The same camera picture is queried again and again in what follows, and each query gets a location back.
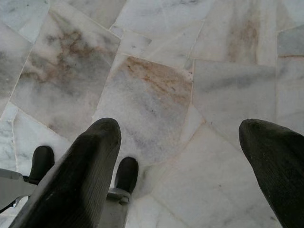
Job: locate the black robot right foot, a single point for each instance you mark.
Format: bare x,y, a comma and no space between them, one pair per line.
127,171

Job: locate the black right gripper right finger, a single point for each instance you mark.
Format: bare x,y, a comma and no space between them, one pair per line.
278,171

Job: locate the black robot left foot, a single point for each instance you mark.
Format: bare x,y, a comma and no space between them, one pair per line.
41,161

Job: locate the black robot foot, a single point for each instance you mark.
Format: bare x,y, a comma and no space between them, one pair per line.
127,171
41,161

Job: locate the grey robot left leg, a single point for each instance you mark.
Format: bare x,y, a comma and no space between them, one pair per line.
12,185

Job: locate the grey robot leg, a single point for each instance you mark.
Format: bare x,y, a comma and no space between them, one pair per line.
114,209
12,185

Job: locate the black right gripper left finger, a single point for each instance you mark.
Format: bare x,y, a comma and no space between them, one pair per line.
78,180

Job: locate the grey robot right leg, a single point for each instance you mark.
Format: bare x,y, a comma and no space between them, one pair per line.
114,209

